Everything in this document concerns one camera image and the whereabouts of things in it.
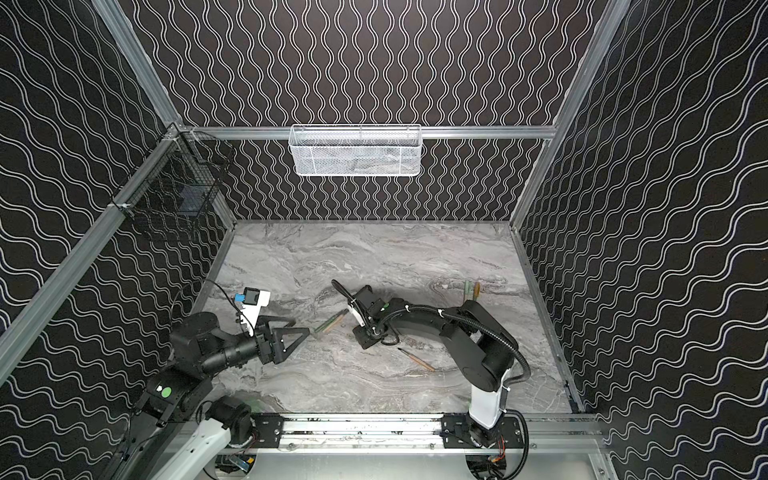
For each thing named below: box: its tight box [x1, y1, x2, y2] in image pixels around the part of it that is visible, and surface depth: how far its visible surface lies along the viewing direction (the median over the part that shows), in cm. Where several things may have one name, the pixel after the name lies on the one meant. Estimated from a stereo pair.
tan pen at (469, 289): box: [464, 280, 474, 301], surface depth 102 cm
